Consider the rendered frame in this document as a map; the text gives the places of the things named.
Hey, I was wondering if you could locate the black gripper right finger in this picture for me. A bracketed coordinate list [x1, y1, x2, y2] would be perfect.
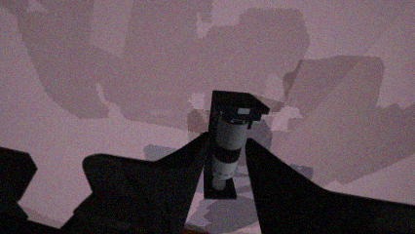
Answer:
[245, 138, 415, 234]

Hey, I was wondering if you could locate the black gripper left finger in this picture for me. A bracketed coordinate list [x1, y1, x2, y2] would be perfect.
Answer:
[82, 132, 210, 234]

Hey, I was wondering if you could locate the white cylindrical battery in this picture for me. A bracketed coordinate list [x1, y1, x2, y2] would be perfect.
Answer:
[211, 111, 248, 179]

